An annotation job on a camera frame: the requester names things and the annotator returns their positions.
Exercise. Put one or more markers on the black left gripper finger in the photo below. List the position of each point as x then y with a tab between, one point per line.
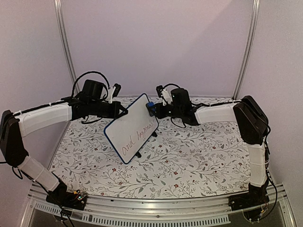
124	107
122	114

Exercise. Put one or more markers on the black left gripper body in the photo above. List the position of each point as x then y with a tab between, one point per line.
97	110

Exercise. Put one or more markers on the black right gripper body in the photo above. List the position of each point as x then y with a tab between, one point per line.
176	112

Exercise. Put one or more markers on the blue whiteboard eraser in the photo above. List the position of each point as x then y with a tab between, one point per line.
150	105

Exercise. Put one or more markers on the small blue-framed whiteboard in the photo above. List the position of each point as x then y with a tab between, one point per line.
129	133

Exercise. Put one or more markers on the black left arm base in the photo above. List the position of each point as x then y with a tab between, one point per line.
75	200

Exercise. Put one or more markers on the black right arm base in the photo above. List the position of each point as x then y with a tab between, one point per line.
250	203

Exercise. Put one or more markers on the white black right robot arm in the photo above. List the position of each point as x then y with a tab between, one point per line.
251	120

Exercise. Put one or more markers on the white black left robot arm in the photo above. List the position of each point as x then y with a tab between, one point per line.
19	131

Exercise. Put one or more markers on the floral patterned tablecloth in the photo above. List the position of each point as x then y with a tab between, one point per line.
205	160

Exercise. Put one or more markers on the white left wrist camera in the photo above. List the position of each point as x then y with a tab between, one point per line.
113	92

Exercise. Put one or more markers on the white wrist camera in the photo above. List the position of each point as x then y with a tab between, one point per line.
164	94
113	92

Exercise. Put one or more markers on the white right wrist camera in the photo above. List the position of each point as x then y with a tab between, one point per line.
164	94

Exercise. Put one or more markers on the right aluminium frame post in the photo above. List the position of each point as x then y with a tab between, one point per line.
248	47

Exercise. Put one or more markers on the aluminium frame post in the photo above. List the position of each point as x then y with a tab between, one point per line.
248	47
65	43

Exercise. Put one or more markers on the left aluminium frame post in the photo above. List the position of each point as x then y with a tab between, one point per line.
65	43

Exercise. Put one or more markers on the aluminium front rail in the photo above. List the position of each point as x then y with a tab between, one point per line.
213	211

